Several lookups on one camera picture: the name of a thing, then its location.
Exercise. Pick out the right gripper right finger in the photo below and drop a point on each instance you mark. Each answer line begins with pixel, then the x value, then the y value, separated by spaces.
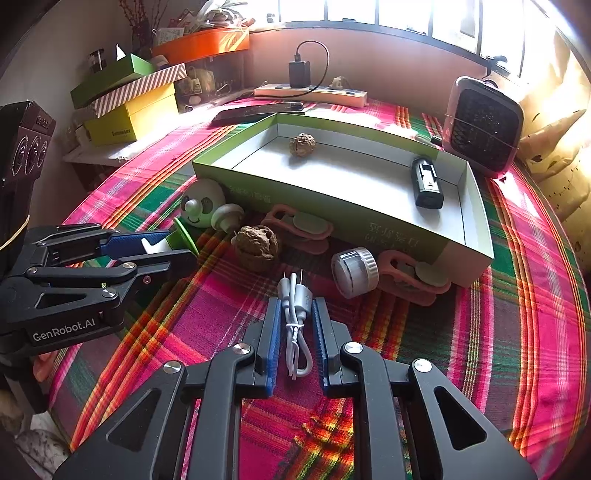
pixel 409 420

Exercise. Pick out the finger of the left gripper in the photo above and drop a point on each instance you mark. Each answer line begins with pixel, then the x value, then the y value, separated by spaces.
pixel 148 269
pixel 75 243

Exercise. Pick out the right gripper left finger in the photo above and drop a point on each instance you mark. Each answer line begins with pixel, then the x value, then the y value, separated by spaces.
pixel 184 420

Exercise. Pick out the green white suction holder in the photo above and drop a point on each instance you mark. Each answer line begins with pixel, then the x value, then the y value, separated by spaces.
pixel 175 240

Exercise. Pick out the white panda toy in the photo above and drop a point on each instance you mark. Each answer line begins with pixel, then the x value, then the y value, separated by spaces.
pixel 199 201

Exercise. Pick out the silver round knob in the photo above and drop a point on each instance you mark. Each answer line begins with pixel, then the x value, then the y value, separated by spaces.
pixel 355 272

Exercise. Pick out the large brown walnut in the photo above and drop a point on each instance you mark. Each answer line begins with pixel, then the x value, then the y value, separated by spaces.
pixel 257 248

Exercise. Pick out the pink cable clip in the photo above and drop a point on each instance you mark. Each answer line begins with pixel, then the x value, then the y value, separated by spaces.
pixel 415 281
pixel 299 230

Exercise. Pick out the yellow box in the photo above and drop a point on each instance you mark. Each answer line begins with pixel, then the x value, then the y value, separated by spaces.
pixel 136 118

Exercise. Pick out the green white cardboard tray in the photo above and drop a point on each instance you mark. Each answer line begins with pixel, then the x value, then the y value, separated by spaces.
pixel 359 179

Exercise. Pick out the black smartphone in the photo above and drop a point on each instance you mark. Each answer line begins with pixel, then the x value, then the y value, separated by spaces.
pixel 253 114

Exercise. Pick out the green box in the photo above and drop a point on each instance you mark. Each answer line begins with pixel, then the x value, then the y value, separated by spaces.
pixel 123 71

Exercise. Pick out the black battery pack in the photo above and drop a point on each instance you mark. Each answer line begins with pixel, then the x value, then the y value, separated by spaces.
pixel 426 186

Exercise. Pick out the striped box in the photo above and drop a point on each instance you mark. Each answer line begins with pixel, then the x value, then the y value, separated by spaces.
pixel 136 88

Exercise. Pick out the small walnut in tray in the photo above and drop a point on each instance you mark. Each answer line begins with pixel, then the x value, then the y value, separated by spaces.
pixel 302 145

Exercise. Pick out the orange tray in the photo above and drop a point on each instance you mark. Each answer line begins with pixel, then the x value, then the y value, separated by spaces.
pixel 203 44

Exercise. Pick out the white power strip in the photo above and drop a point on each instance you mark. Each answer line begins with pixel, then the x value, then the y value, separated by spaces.
pixel 322 94

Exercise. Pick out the black charger adapter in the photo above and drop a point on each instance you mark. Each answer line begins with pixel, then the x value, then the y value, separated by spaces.
pixel 299 72

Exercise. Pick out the pink black mini heater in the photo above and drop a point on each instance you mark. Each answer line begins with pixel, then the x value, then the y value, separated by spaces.
pixel 482 126

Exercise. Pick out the cream heart curtain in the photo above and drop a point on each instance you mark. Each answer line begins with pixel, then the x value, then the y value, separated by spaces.
pixel 555 143

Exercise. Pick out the black camera box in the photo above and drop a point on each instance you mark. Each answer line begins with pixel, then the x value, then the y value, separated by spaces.
pixel 26 131

